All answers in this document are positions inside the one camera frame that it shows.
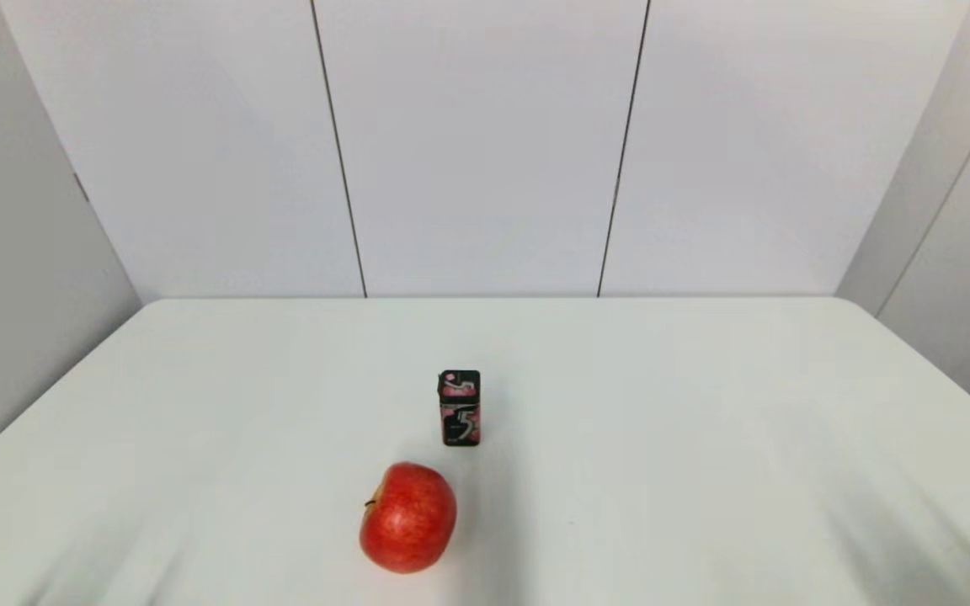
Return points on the red apple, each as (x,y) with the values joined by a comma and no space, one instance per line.
(407,518)

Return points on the black pink chewing gum box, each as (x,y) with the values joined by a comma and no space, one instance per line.
(460,410)

